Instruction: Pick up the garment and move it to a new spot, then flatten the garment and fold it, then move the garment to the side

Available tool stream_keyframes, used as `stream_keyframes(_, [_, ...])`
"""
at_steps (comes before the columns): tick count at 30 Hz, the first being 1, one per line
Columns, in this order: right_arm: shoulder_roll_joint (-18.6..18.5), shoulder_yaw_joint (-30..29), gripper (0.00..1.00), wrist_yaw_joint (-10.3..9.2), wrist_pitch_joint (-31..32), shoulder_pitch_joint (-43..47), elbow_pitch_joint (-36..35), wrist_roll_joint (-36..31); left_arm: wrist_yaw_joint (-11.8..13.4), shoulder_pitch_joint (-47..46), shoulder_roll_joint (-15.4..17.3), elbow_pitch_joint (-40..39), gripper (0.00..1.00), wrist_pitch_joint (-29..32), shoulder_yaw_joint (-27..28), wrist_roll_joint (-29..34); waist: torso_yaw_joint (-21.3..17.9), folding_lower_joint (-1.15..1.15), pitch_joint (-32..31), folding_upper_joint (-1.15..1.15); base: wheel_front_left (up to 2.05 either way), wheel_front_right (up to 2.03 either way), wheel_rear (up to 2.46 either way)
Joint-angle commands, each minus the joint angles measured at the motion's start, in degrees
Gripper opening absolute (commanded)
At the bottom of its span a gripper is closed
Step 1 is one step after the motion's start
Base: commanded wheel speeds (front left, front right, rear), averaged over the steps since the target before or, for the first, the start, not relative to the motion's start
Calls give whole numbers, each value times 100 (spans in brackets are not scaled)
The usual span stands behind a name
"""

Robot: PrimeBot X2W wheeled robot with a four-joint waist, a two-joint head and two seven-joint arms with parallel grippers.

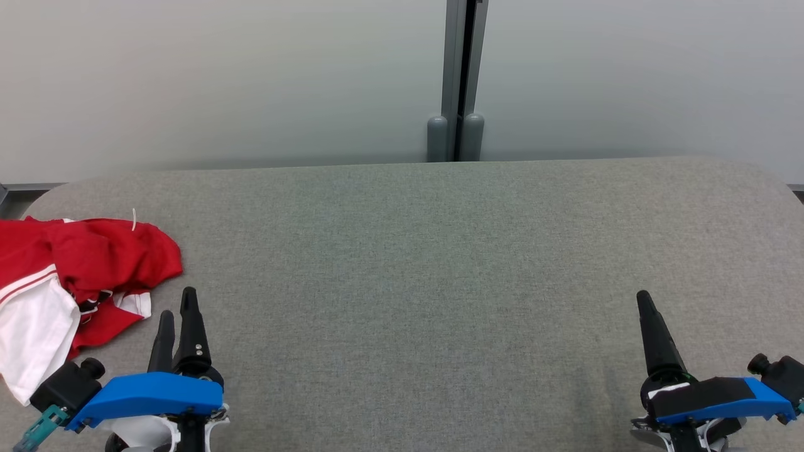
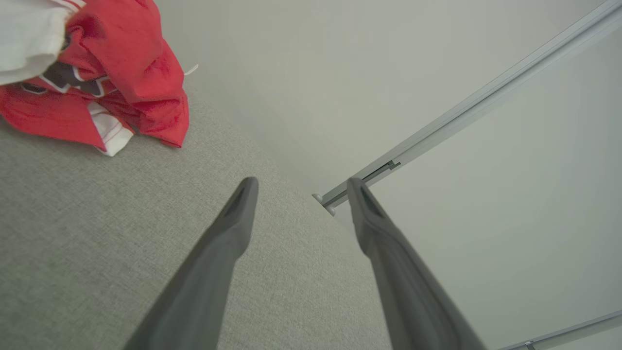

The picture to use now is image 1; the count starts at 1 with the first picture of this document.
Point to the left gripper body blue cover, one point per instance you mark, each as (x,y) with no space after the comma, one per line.
(151,395)

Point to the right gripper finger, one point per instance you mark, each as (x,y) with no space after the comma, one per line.
(657,342)

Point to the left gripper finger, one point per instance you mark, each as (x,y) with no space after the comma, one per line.
(162,342)
(191,333)

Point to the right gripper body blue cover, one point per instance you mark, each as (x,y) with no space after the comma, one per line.
(703,398)

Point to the red white-sleeved t-shirt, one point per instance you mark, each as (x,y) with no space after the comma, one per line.
(31,339)

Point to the grey fabric upholstered surface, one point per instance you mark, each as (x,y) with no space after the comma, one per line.
(408,282)

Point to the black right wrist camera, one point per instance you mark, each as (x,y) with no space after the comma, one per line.
(785,376)

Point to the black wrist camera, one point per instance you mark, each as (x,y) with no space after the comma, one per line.
(785,376)
(63,389)

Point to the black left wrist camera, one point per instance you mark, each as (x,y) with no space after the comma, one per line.
(63,389)

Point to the teal right camera connector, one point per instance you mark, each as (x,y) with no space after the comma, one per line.
(800,407)

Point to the teal camera connector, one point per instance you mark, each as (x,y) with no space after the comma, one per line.
(800,407)
(44,427)

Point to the teal left camera connector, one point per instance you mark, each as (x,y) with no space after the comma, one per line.
(44,427)

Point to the grey metal floor rail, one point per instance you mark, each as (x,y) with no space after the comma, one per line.
(798,188)
(31,187)

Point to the grey cylindrical post cap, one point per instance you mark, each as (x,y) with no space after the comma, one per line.
(437,141)
(472,139)

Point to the grey vertical partition post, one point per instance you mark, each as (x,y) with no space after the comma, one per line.
(453,56)

